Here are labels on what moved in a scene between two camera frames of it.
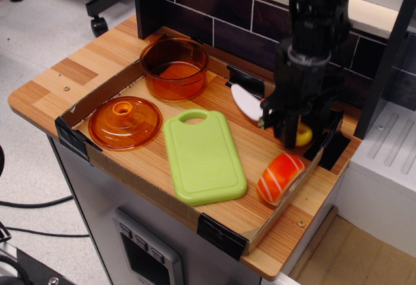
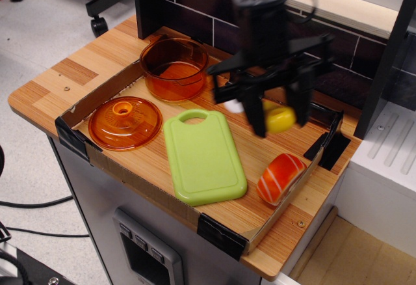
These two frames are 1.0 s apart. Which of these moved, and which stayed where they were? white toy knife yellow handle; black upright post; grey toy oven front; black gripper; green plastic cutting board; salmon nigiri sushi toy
Moved: black gripper; white toy knife yellow handle
Stayed: grey toy oven front; salmon nigiri sushi toy; green plastic cutting board; black upright post
